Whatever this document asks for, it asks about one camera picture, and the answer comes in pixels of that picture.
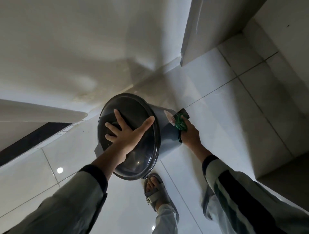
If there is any person's left hand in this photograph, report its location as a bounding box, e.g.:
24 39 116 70
104 109 155 165

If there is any person's right hand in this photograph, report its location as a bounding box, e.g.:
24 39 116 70
180 116 202 150

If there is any green scrubbing cloth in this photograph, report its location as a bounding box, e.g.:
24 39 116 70
175 108 190 143

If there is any dark grey plastic bin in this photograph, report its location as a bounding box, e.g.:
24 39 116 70
97 93 185 181

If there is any person's left forearm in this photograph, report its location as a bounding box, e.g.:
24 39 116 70
0 145 128 234

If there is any person's right forearm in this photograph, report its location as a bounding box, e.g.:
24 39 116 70
193 142 309 234

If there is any white sticker on bin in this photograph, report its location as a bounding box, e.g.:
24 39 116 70
164 110 177 126

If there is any person's foot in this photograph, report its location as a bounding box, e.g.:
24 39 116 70
146 177 167 212

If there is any grey slide sandal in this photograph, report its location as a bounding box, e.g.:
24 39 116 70
143 173 180 223

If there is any white ledge with black strip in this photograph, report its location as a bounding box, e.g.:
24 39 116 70
0 98 89 167

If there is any person's light trouser leg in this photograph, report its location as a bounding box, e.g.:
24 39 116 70
152 204 179 234

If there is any white door panel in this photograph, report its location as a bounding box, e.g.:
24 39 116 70
180 0 267 67

